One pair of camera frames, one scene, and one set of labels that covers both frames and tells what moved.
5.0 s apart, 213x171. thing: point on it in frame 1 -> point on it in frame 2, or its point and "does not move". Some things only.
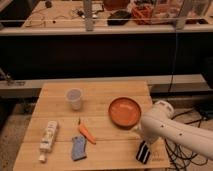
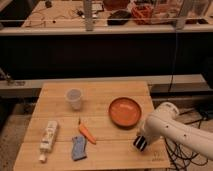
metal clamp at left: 6,76 does not move
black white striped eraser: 143,153 -> 140,142
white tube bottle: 49,133 does not move
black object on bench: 118,18 does not move
